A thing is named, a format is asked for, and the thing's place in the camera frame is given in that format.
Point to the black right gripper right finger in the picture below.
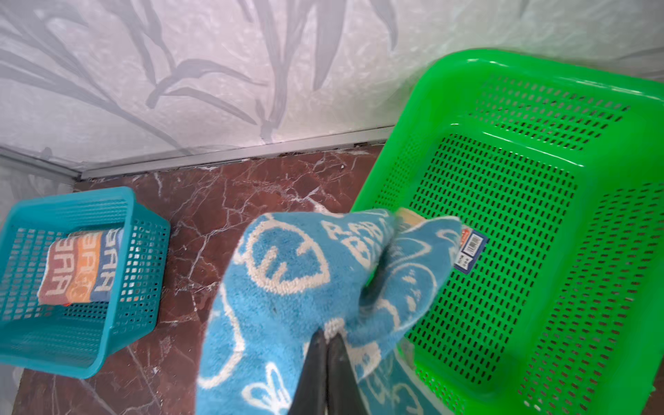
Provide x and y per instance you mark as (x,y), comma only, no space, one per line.
(344,396)

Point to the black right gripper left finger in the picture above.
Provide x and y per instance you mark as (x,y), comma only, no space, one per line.
(311,395)

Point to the blue bunny towel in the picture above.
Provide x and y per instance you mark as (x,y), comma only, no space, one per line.
(369,276)

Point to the orange beige lettered towel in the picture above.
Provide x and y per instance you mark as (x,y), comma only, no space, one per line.
(81,268)

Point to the green plastic basket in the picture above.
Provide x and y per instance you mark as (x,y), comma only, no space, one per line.
(558,171)

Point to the teal plastic basket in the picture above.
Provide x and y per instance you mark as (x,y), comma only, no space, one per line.
(76,340)

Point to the aluminium frame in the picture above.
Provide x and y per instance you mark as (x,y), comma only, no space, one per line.
(31,165)

